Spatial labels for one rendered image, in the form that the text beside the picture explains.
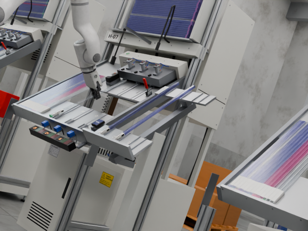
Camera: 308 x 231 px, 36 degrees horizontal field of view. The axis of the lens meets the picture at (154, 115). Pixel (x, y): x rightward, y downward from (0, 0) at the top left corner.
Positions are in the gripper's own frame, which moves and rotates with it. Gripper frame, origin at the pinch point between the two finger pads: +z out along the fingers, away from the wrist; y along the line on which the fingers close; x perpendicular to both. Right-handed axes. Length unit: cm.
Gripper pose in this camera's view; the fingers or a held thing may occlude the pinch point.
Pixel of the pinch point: (96, 95)
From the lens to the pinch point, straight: 261.8
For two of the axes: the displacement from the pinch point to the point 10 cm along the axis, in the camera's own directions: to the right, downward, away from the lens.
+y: -6.6, -2.6, 7.1
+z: 1.9, 8.5, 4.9
